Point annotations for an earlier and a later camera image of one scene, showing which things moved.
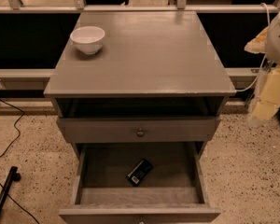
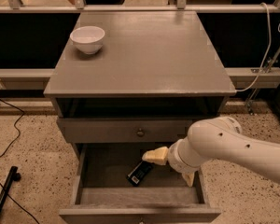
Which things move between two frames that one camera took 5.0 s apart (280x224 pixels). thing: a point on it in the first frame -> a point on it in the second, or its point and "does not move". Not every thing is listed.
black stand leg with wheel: (14, 175) does not move
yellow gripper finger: (259, 44) -> (181, 155)
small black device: (140, 172) does not move
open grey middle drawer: (175, 192) does not move
